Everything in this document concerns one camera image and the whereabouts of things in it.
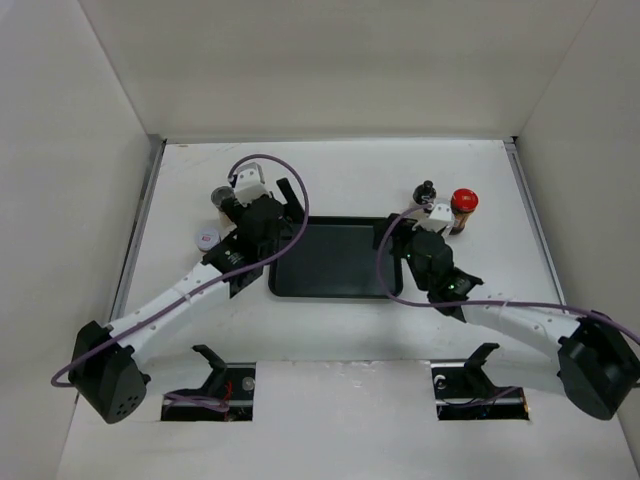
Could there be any red lid jar right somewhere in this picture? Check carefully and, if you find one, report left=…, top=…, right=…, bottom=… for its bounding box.
left=450, top=188, right=479, bottom=235

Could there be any grey lid salt shaker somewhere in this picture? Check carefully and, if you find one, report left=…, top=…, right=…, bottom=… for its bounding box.
left=210, top=186, right=235, bottom=228

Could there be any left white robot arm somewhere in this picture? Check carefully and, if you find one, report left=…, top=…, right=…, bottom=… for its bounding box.
left=68, top=173, right=309, bottom=424

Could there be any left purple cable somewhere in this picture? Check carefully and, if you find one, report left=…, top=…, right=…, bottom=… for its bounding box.
left=50, top=153, right=311, bottom=389

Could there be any black plastic tray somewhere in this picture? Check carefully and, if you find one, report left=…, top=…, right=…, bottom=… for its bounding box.
left=268, top=216, right=403, bottom=299

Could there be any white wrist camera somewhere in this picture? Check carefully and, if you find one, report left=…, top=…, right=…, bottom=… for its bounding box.
left=420, top=202, right=455, bottom=238
left=233, top=162, right=269, bottom=206

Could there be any white lid spice jar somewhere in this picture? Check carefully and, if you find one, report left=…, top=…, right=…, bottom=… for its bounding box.
left=195, top=226, right=221, bottom=253

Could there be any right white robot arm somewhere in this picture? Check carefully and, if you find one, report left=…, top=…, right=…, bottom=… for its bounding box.
left=373, top=213, right=639, bottom=420

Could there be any purple cable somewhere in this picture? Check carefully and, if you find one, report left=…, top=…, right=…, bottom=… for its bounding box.
left=50, top=153, right=311, bottom=389
left=375, top=202, right=640, bottom=346

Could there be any black cap white bottle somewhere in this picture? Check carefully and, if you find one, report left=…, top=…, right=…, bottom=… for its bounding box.
left=409, top=180, right=437, bottom=219

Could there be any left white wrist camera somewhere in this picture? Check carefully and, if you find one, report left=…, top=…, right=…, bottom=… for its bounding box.
left=233, top=162, right=269, bottom=206

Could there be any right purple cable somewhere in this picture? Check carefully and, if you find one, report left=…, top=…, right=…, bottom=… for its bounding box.
left=375, top=202, right=640, bottom=346

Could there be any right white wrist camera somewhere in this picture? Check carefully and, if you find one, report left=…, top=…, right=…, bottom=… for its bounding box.
left=420, top=202, right=455, bottom=238

